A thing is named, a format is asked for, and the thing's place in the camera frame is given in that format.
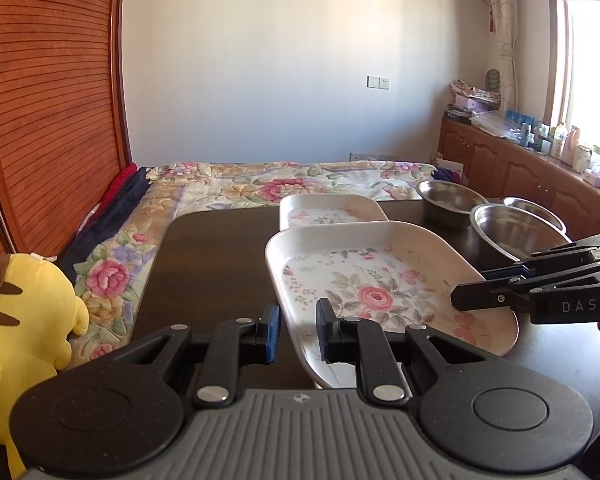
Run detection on window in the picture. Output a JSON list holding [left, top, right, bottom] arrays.
[[545, 0, 600, 161]]

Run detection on floral blanket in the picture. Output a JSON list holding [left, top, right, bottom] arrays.
[[70, 161, 438, 366]]

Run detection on row of bottles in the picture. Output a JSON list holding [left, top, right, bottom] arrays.
[[505, 109, 600, 188]]

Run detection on yellow plush toy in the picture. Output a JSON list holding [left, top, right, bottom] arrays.
[[0, 252, 90, 478]]

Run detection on wooden louvered wardrobe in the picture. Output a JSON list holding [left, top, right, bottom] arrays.
[[0, 0, 136, 281]]

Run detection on large floral plate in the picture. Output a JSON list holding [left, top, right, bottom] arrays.
[[265, 221, 520, 390]]

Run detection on small floral plate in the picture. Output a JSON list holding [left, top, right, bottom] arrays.
[[279, 194, 390, 233]]

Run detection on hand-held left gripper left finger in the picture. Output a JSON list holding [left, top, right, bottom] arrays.
[[87, 301, 281, 409]]

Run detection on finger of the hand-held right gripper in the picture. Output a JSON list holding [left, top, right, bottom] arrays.
[[450, 260, 600, 313], [480, 241, 600, 283]]

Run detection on wooden cabinet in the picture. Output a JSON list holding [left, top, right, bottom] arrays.
[[437, 117, 600, 241]]

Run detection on pile of printed bags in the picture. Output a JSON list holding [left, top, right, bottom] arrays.
[[450, 79, 503, 111]]

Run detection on deep stainless steel bowl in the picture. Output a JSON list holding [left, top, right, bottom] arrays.
[[416, 180, 488, 231]]

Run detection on patterned curtain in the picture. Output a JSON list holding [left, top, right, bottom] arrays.
[[482, 0, 521, 116]]

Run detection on red cloth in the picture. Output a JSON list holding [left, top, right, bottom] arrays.
[[95, 164, 138, 211]]

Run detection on wide stainless steel bowl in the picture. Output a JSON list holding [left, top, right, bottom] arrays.
[[471, 203, 573, 272]]

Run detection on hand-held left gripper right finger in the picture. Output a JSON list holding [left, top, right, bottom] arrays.
[[316, 298, 506, 405]]

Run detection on cardboard box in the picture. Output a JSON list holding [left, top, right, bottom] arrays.
[[435, 157, 466, 181]]

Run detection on clear plastic bags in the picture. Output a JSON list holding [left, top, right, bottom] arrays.
[[472, 110, 521, 138]]

